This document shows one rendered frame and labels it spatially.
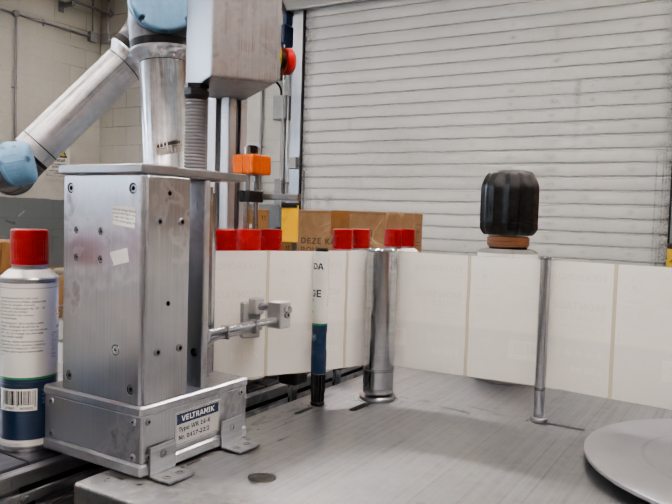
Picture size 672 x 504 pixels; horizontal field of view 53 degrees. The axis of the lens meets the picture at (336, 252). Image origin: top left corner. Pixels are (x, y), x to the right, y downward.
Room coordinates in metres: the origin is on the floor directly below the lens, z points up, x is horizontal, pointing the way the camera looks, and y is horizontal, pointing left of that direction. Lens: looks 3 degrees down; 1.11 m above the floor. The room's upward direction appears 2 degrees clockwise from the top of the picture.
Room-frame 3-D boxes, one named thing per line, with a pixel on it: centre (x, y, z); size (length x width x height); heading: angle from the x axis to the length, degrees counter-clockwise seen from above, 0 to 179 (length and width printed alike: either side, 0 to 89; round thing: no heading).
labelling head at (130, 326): (0.64, 0.18, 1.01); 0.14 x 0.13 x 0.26; 149
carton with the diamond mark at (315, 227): (1.80, -0.07, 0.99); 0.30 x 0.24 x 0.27; 156
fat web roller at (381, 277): (0.83, -0.06, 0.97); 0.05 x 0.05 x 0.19
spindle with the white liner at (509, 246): (0.97, -0.25, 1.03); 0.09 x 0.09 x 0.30
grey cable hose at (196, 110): (0.96, 0.20, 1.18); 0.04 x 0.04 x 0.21
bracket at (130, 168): (0.64, 0.17, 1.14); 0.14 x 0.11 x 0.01; 149
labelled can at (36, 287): (0.63, 0.29, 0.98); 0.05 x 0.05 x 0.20
